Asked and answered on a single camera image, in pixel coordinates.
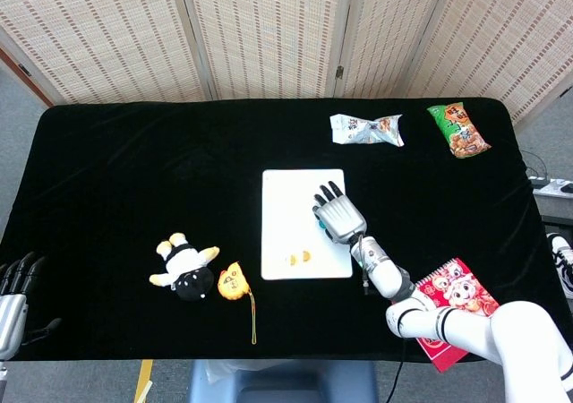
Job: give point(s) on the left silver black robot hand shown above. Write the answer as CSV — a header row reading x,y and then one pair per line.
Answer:
x,y
11,318

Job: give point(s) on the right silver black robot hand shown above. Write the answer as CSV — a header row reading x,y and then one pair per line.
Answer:
x,y
342,217

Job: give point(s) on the orange button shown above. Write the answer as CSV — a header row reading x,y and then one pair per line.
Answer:
x,y
293,259
306,256

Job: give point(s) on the orange button bottom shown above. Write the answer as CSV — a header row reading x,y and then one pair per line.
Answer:
x,y
293,259

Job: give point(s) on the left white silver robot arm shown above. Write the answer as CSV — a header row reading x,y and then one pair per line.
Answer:
x,y
2,371

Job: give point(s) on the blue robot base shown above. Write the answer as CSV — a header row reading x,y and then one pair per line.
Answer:
x,y
286,376

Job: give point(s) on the white magnetic board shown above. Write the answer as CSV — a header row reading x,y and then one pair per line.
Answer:
x,y
282,206

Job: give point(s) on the white crumpled snack bag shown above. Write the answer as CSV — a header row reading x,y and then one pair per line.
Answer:
x,y
358,130

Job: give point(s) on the yellow tape measure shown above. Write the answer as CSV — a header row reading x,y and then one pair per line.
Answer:
x,y
230,282

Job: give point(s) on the red spiral desk calendar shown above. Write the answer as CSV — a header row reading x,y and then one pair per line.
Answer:
x,y
461,286

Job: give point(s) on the green snack bag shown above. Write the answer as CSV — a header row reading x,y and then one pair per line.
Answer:
x,y
461,134

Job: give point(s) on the yellow flat strip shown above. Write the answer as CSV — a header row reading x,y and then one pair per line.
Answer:
x,y
143,380

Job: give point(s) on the white black plush toy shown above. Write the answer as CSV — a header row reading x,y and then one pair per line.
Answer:
x,y
183,262

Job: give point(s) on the black velvet tablecloth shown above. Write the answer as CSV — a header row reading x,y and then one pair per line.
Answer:
x,y
134,174

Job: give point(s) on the clear plastic bag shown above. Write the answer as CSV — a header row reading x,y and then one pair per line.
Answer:
x,y
219,371

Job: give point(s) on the bamboo folding screen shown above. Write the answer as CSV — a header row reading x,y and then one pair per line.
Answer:
x,y
268,31

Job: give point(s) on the white power strip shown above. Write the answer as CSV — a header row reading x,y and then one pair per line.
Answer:
x,y
555,188

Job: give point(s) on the black white sneaker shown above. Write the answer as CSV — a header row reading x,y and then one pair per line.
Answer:
x,y
563,259

